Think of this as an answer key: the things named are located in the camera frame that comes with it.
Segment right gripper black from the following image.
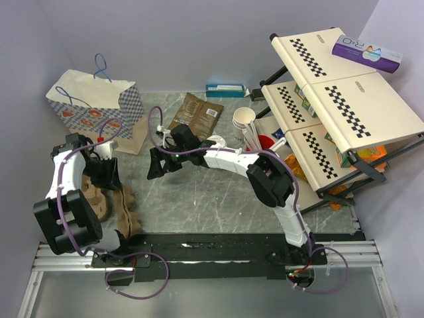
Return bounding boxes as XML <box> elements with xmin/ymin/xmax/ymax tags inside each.
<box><xmin>147</xmin><ymin>144</ymin><xmax>189</xmax><ymax>180</ymax></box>

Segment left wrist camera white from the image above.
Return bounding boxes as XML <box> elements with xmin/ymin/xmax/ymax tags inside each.
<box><xmin>94</xmin><ymin>137</ymin><xmax>118</xmax><ymax>160</ymax></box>

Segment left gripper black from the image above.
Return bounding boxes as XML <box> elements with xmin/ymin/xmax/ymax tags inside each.
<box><xmin>82</xmin><ymin>156</ymin><xmax>122</xmax><ymax>191</ymax></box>

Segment purple cable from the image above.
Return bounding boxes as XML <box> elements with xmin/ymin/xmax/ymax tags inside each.
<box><xmin>56</xmin><ymin>117</ymin><xmax>170</xmax><ymax>301</ymax></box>
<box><xmin>146</xmin><ymin>105</ymin><xmax>350</xmax><ymax>295</ymax></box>

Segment brown pulp cup carrier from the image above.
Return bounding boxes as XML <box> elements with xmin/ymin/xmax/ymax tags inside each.
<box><xmin>112</xmin><ymin>184</ymin><xmax>142</xmax><ymax>239</ymax></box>

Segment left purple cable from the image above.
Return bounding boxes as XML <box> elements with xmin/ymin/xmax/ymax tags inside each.
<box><xmin>56</xmin><ymin>117</ymin><xmax>170</xmax><ymax>301</ymax></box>

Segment green snack boxes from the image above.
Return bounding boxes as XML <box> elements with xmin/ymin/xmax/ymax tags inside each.
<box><xmin>294</xmin><ymin>84</ymin><xmax>317</xmax><ymax>118</ymax></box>

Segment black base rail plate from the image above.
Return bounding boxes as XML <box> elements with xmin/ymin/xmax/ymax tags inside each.
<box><xmin>91</xmin><ymin>233</ymin><xmax>327</xmax><ymax>282</ymax></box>

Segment purple white box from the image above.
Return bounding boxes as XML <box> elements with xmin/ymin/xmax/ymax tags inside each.
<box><xmin>332</xmin><ymin>35</ymin><xmax>403</xmax><ymax>74</ymax></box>

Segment stack of paper cups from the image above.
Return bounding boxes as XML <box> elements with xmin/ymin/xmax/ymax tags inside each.
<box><xmin>233</xmin><ymin>107</ymin><xmax>256</xmax><ymax>141</ymax></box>

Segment cream checkered tiered shelf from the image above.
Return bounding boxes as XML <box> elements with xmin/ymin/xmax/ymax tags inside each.
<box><xmin>260</xmin><ymin>28</ymin><xmax>423</xmax><ymax>209</ymax></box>

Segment white plastic cup lid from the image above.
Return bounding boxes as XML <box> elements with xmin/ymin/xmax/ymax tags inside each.
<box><xmin>207</xmin><ymin>135</ymin><xmax>227</xmax><ymax>147</ymax></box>

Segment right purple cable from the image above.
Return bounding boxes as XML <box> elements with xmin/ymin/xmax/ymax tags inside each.
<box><xmin>146</xmin><ymin>105</ymin><xmax>350</xmax><ymax>295</ymax></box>

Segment blue checkered paper bag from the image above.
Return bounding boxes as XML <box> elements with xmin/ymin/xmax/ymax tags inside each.
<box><xmin>46</xmin><ymin>53</ymin><xmax>147</xmax><ymax>155</ymax></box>

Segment teal blue box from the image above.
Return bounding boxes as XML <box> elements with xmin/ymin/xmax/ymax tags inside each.
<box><xmin>205</xmin><ymin>83</ymin><xmax>250</xmax><ymax>98</ymax></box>

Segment red cup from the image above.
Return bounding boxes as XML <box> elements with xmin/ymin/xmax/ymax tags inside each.
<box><xmin>258</xmin><ymin>134</ymin><xmax>275</xmax><ymax>150</ymax></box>

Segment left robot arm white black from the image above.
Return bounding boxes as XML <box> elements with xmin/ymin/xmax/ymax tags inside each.
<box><xmin>33</xmin><ymin>133</ymin><xmax>131</xmax><ymax>266</ymax></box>

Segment brown coffee bean pouch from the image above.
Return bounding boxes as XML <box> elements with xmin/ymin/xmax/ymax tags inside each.
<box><xmin>168</xmin><ymin>93</ymin><xmax>224</xmax><ymax>141</ymax></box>

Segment orange snack packet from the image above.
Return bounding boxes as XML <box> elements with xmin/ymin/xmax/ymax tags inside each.
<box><xmin>284</xmin><ymin>154</ymin><xmax>307</xmax><ymax>181</ymax></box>

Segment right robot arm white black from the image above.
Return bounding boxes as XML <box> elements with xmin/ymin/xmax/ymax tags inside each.
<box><xmin>147</xmin><ymin>124</ymin><xmax>313</xmax><ymax>264</ymax></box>

